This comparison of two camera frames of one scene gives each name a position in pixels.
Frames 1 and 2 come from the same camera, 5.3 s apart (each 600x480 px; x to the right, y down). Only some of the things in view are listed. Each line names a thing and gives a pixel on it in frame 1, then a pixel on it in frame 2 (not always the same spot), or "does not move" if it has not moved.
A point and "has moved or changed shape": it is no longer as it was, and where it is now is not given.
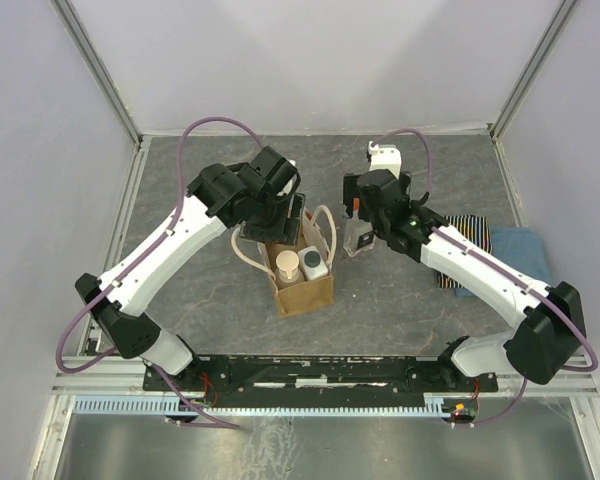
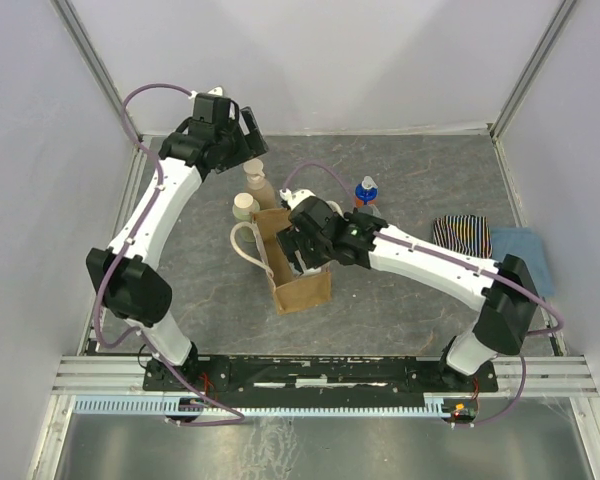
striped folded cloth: x=476 y=229 does not move
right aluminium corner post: x=507 y=110 does not move
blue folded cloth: x=524 y=248 does not move
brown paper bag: x=307 y=295 does not move
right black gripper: x=350 y=191 to x=292 y=240
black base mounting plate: x=318 y=381 does not move
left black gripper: x=287 y=230 to x=256 y=142
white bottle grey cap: x=312 y=264 does not move
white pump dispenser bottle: x=287 y=270 has moved or changed shape
